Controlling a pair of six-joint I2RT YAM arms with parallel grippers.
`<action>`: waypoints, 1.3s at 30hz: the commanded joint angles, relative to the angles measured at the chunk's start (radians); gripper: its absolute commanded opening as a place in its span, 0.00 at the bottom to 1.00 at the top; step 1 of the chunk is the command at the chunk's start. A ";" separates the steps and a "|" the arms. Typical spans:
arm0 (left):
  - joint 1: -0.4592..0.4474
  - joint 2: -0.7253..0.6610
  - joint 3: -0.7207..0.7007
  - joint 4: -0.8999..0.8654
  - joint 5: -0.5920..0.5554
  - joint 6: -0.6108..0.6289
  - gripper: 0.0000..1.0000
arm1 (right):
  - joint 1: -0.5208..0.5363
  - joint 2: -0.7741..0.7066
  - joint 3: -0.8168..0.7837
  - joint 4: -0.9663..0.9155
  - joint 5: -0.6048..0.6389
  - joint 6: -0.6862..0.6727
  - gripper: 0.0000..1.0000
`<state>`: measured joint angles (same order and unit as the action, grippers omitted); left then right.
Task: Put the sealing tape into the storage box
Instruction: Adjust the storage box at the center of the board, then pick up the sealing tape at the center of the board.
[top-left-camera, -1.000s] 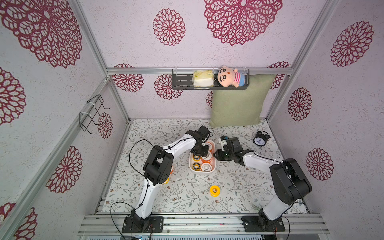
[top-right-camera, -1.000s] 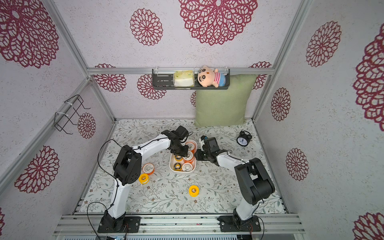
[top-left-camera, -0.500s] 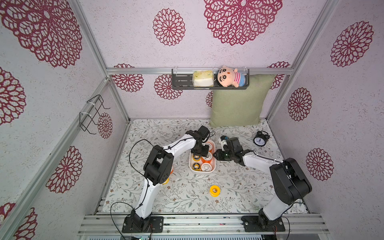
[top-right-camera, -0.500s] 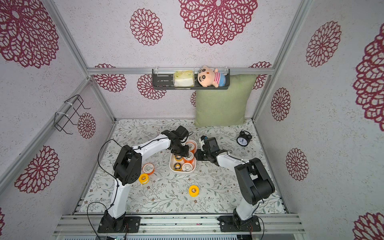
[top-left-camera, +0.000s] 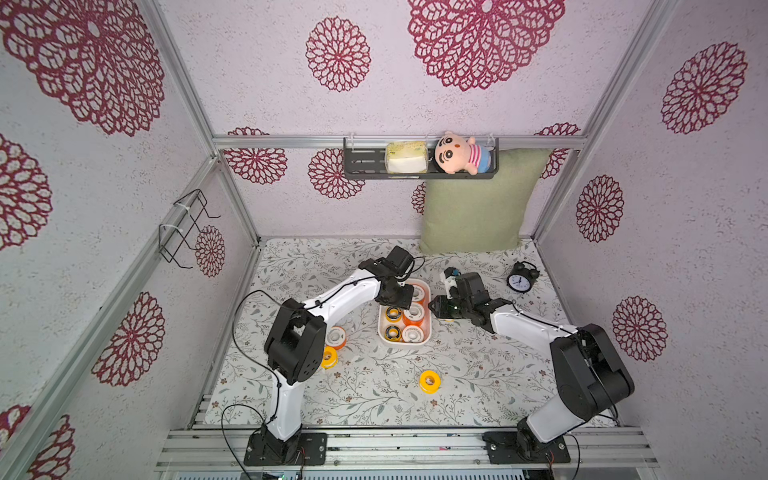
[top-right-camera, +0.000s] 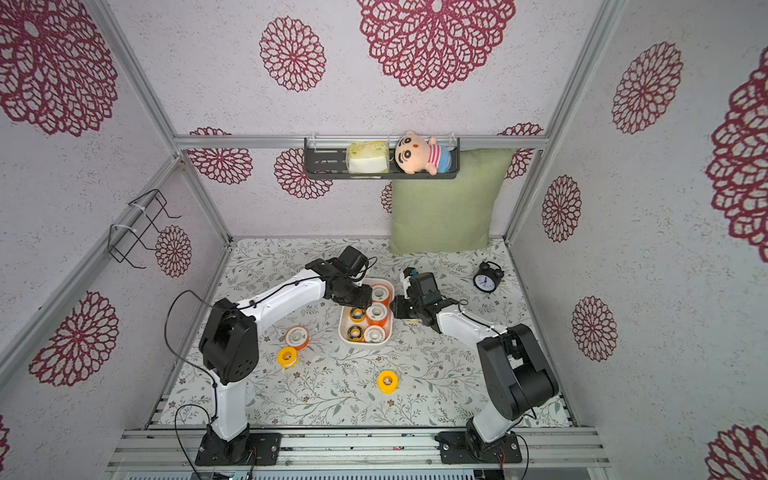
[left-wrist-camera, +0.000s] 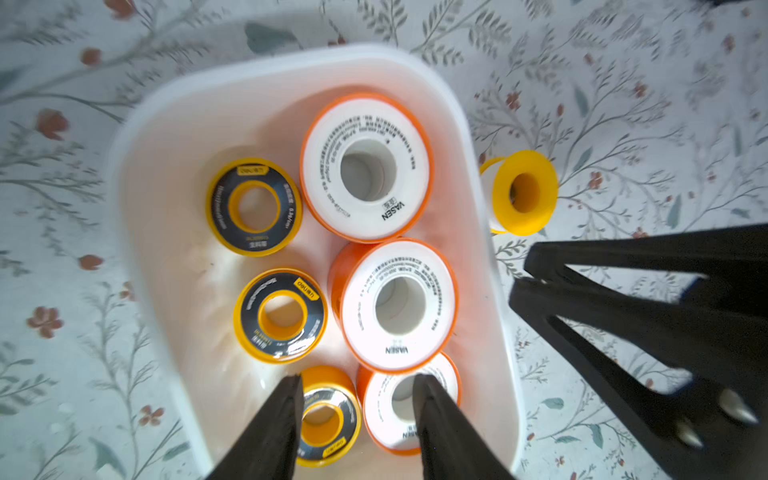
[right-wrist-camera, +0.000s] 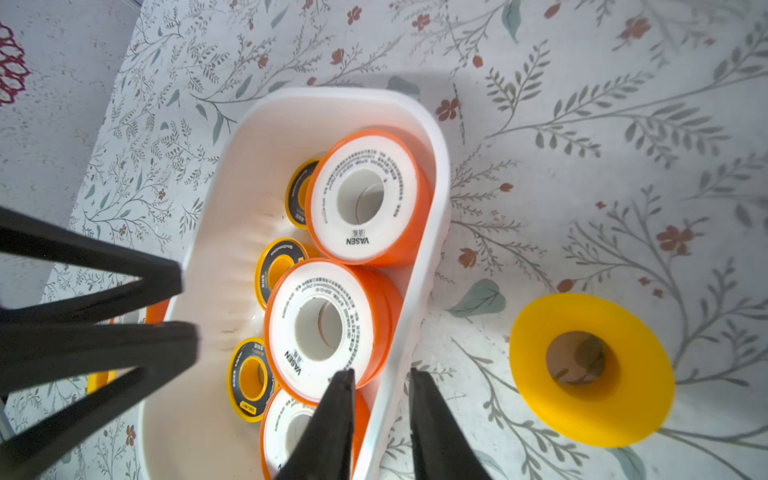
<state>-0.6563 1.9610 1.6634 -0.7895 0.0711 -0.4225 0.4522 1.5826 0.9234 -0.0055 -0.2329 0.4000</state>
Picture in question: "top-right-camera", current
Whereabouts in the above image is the cartoon boy plush doll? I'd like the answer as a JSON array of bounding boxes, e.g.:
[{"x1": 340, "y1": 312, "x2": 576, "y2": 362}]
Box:
[{"x1": 394, "y1": 131, "x2": 453, "y2": 176}]

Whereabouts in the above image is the orange white sealing tape roll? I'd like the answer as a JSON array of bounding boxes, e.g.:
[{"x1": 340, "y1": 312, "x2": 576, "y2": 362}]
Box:
[
  {"x1": 284, "y1": 326, "x2": 310, "y2": 351},
  {"x1": 366, "y1": 302, "x2": 390, "y2": 327},
  {"x1": 363, "y1": 325, "x2": 387, "y2": 344},
  {"x1": 372, "y1": 284, "x2": 393, "y2": 306}
]

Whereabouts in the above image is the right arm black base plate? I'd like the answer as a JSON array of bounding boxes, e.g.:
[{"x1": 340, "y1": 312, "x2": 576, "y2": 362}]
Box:
[{"x1": 435, "y1": 430, "x2": 523, "y2": 465}]

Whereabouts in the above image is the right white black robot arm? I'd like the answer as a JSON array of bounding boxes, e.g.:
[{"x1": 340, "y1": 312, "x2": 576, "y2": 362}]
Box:
[{"x1": 391, "y1": 295, "x2": 559, "y2": 447}]

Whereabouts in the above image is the black wire wall rack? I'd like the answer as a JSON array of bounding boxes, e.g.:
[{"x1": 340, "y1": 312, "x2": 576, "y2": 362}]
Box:
[{"x1": 106, "y1": 188, "x2": 180, "y2": 270}]

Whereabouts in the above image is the green linen pillow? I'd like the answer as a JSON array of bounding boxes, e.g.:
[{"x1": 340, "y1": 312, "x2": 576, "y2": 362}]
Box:
[{"x1": 390, "y1": 149, "x2": 516, "y2": 255}]

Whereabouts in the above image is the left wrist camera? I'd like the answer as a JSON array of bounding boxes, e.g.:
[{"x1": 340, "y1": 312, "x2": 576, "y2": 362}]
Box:
[{"x1": 336, "y1": 246, "x2": 377, "y2": 281}]

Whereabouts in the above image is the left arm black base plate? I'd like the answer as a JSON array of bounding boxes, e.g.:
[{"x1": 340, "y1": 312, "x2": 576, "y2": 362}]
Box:
[{"x1": 194, "y1": 428, "x2": 282, "y2": 467}]

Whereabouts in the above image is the white plastic storage box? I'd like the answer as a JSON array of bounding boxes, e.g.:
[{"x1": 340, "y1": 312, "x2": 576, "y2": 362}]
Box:
[{"x1": 338, "y1": 278, "x2": 395, "y2": 348}]

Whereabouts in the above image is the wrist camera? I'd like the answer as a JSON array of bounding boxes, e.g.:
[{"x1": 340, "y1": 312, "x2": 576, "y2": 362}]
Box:
[
  {"x1": 402, "y1": 267, "x2": 442, "y2": 304},
  {"x1": 336, "y1": 246, "x2": 377, "y2": 281}
]

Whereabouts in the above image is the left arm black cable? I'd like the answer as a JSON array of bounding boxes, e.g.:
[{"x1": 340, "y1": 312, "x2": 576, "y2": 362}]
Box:
[{"x1": 163, "y1": 289, "x2": 220, "y2": 480}]

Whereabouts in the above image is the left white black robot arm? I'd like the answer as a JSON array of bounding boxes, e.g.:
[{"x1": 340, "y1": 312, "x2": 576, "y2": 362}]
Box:
[{"x1": 198, "y1": 248, "x2": 372, "y2": 442}]

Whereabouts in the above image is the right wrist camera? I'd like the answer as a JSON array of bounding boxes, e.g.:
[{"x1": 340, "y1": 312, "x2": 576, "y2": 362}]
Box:
[{"x1": 402, "y1": 267, "x2": 442, "y2": 304}]

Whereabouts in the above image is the green white tissue pack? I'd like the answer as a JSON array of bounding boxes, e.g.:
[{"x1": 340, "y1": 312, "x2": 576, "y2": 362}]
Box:
[{"x1": 346, "y1": 141, "x2": 389, "y2": 175}]

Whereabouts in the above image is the yellow black tape roll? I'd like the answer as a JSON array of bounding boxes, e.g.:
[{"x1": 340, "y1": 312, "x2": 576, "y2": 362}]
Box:
[
  {"x1": 349, "y1": 308, "x2": 366, "y2": 323},
  {"x1": 346, "y1": 325, "x2": 364, "y2": 342}
]

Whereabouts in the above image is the black twin-bell alarm clock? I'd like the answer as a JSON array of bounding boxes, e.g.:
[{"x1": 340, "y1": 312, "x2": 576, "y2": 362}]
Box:
[{"x1": 473, "y1": 260, "x2": 505, "y2": 294}]

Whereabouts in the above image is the black wall shelf basket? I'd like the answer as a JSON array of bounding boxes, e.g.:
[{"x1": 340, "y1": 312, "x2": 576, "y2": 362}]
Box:
[{"x1": 304, "y1": 136, "x2": 461, "y2": 180}]

